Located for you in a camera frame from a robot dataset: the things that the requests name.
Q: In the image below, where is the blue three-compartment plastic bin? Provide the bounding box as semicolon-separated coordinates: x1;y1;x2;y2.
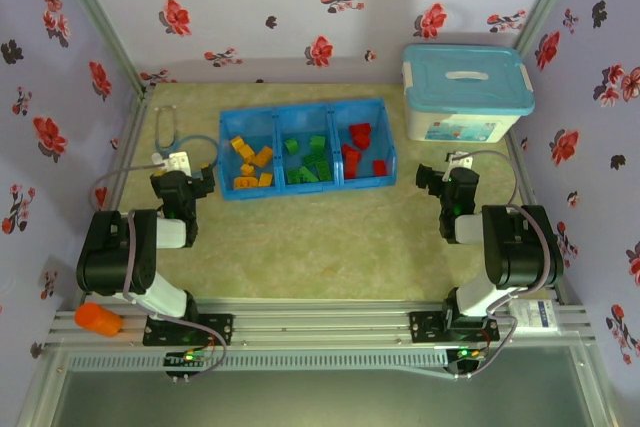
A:
218;98;400;202

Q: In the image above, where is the blue tube stethoscope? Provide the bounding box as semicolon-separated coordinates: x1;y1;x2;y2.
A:
152;105;221;171

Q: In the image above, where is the white storage box blue lid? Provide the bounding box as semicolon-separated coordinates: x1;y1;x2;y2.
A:
401;43;536;145

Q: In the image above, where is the white printed label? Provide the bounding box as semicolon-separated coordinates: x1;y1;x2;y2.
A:
509;299;559;334

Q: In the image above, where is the grey metal sheet panel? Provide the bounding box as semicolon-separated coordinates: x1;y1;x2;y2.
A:
19;346;616;427

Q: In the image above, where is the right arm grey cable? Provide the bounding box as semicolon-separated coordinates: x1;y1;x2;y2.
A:
449;149;554;381

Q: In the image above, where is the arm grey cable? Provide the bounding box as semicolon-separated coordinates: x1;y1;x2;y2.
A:
88;161;229;381
449;149;554;381

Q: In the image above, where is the aluminium side rail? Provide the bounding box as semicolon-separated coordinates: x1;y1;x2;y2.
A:
503;131;584;306
74;86;157;306

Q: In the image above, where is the left arm grey cable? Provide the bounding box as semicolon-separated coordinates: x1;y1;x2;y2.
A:
88;161;229;381

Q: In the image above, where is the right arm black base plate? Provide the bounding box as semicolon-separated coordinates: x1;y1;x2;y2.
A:
408;310;501;346

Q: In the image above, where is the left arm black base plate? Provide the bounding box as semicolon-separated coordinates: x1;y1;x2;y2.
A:
142;313;235;348

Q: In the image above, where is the long aluminium base rail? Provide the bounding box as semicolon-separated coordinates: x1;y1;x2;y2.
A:
47;298;599;348

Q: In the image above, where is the grey slotted cable duct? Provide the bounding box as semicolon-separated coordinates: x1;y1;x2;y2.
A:
67;348;451;376

